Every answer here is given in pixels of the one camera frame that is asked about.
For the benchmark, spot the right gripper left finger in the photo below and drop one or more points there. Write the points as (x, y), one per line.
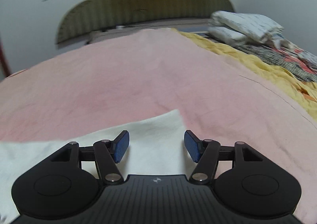
(71, 179)

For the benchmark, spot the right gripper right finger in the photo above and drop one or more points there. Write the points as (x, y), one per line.
(242, 179)

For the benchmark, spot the white textured pants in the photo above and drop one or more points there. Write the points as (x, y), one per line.
(156, 149)

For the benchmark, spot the pink floral bed blanket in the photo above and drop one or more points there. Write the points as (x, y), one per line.
(151, 73)

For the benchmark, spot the yellow patterned bedspread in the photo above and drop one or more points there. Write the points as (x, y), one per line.
(304, 93)

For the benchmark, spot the folded white printed quilt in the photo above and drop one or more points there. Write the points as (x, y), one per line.
(241, 28)

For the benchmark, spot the olive upholstered headboard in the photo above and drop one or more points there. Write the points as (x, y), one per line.
(94, 15)

